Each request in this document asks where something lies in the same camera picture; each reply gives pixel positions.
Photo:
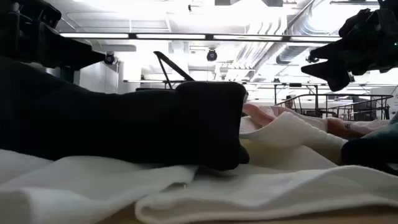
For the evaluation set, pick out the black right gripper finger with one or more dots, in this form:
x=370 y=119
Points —
x=326 y=54
x=332 y=76

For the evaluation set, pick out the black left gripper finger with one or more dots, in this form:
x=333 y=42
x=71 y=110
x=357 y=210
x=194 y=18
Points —
x=68 y=62
x=77 y=46

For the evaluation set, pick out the white ribbed cloth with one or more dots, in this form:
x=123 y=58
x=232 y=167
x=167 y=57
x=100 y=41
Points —
x=295 y=133

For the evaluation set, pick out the pink cloth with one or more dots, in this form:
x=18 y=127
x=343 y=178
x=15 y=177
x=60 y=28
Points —
x=264 y=115

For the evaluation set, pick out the black cloth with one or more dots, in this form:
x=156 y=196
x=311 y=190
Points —
x=124 y=124

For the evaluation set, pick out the dark navy cloth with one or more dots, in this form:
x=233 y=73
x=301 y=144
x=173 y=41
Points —
x=370 y=152

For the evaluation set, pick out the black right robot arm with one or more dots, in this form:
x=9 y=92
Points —
x=390 y=12

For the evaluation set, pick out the person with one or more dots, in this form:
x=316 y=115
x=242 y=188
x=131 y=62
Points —
x=289 y=101

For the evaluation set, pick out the black white striped tote basket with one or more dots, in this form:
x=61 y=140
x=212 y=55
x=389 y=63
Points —
x=174 y=67

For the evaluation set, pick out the black overhead camera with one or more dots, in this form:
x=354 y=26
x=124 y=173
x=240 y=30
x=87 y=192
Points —
x=109 y=58
x=211 y=55

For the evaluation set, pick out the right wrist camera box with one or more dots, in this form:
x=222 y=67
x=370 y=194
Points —
x=357 y=23

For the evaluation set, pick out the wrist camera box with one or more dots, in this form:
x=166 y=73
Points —
x=49 y=14
x=357 y=23

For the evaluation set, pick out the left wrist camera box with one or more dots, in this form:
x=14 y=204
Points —
x=49 y=14

